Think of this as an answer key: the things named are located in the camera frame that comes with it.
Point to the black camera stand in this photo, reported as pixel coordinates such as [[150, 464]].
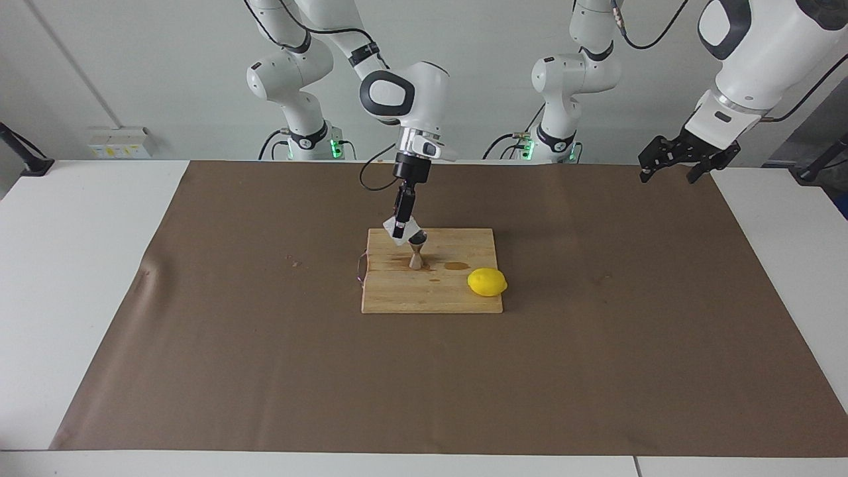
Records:
[[809, 175], [36, 165]]

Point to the steel cocktail jigger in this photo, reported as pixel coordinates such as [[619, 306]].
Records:
[[417, 260]]

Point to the wooden cutting board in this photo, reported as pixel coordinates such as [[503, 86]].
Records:
[[411, 291]]

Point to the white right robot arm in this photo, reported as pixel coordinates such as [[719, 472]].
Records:
[[411, 86]]

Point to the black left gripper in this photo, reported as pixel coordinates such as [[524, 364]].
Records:
[[702, 149]]

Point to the white wall socket box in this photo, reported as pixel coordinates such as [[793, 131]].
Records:
[[119, 142]]

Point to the yellow lemon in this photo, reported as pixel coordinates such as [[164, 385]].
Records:
[[487, 282]]

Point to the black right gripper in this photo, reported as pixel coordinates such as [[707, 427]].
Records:
[[411, 169]]

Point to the brown paper table mat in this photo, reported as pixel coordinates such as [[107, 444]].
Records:
[[265, 371]]

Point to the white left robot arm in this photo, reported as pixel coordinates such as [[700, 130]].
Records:
[[768, 46]]

